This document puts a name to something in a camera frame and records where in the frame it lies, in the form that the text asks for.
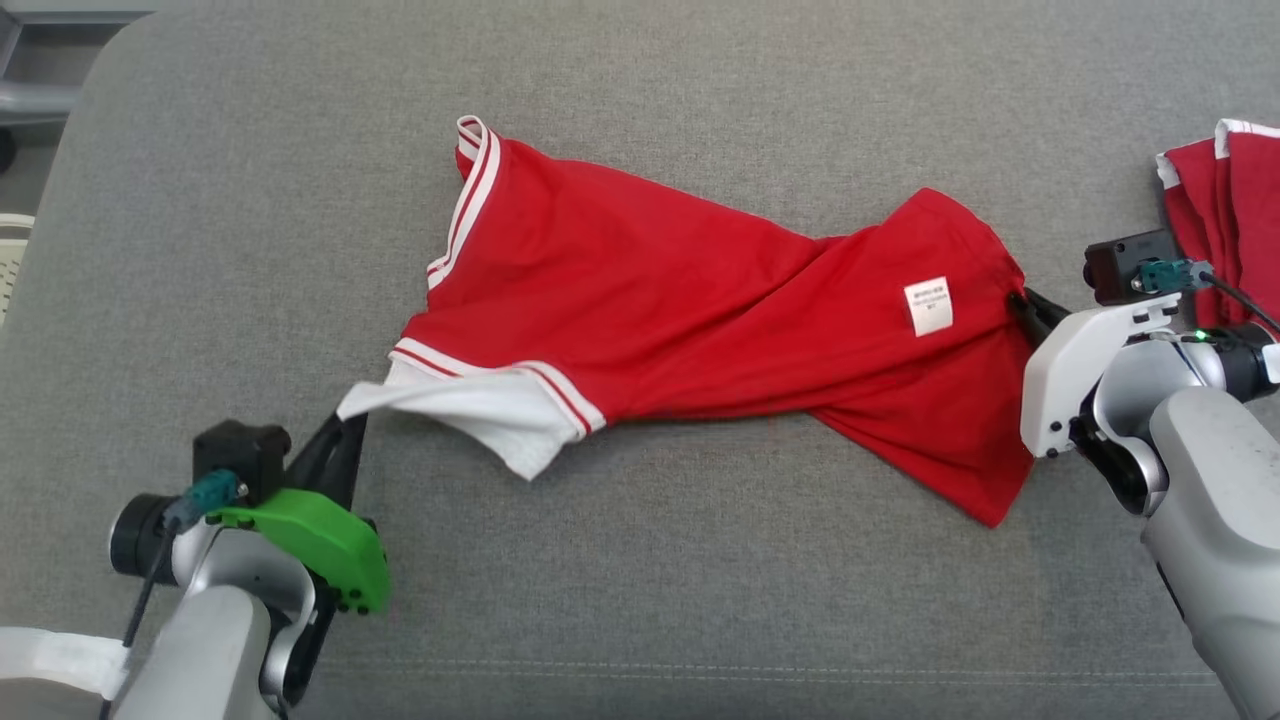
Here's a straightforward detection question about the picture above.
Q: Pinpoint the camera cable teal plug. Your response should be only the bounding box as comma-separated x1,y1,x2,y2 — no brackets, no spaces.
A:
1138,258,1280,336
98,470,246,720

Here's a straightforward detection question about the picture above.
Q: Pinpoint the red basketball jersey white trim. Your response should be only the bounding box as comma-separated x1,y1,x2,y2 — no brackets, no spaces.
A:
336,115,1036,529

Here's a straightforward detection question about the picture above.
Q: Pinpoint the grey fabric sofa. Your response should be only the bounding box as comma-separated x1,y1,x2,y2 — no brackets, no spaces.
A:
0,0,1280,720

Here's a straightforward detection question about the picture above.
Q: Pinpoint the right camera cable teal plug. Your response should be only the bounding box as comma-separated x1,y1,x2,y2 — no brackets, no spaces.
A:
1138,258,1280,336

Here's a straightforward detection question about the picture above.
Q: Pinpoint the white cable sleeve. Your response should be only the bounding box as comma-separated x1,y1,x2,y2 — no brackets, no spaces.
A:
0,627,133,703

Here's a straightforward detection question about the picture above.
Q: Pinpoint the left camera cable teal plug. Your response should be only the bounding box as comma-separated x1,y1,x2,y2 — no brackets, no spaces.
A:
98,470,246,720

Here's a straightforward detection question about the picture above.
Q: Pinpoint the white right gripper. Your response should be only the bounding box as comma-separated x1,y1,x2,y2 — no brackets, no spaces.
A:
1005,288,1186,459

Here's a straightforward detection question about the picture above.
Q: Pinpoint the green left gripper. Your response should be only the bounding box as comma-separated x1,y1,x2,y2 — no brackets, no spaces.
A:
207,412,393,616

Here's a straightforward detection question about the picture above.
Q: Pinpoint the red basketball shorts number 23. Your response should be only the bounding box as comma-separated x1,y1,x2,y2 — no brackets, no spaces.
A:
1155,118,1280,331

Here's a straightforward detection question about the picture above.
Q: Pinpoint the grey metal bracket frame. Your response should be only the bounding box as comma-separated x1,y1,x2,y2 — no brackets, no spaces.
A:
0,0,161,126

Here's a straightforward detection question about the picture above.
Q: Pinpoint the white perforated laundry basket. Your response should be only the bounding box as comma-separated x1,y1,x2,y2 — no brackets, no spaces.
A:
0,213,36,326

